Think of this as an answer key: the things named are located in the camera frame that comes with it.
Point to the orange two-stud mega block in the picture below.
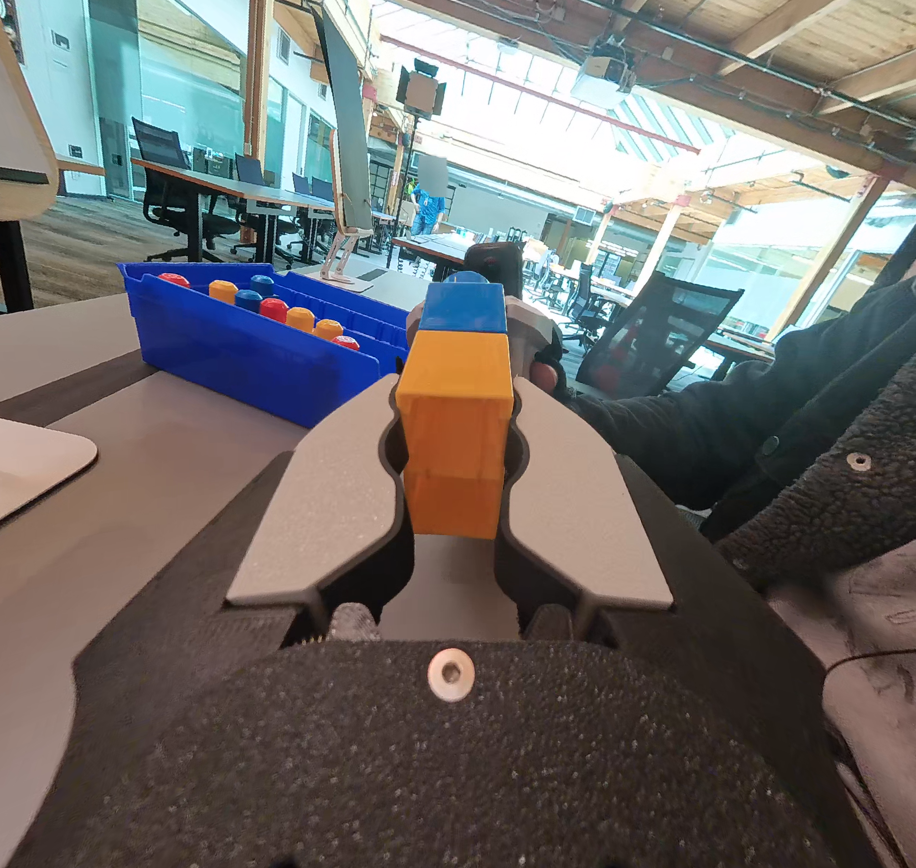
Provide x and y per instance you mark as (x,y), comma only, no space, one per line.
(451,439)

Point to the wooden top office desk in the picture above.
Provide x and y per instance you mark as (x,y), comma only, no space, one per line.
(79,165)
(429,244)
(737,344)
(215,181)

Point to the ceiling projector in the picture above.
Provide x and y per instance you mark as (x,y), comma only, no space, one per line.
(601,70)

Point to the person's right forearm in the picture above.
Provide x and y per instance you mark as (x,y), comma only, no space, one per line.
(680,439)

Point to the orange one-stud mega block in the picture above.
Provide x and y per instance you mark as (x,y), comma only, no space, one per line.
(223,290)
(328,329)
(300,318)

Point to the blue plastic bin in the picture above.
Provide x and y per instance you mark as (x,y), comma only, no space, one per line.
(236,367)

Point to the wooden board easel stand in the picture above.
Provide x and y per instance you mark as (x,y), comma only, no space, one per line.
(350,117)

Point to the dark fleece jacket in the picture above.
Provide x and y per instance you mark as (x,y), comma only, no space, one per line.
(844,510)

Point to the white base document stand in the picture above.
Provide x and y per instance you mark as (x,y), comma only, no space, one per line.
(43,453)

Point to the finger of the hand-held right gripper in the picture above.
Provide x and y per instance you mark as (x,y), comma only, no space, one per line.
(529,331)
(415,324)

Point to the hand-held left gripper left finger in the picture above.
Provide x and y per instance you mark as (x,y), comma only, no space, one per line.
(322,510)

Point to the grey sweatshirt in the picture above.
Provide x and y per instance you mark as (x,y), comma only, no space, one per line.
(880,632)

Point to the black office chair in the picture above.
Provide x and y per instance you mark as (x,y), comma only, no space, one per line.
(585,288)
(300,185)
(249,167)
(161,152)

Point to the blue one-stud mega block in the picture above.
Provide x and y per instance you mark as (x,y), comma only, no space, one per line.
(249,299)
(461,310)
(263,283)

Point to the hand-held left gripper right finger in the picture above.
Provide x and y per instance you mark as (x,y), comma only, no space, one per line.
(583,517)

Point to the dark wall sign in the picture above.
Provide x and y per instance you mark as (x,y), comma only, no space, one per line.
(8,17)

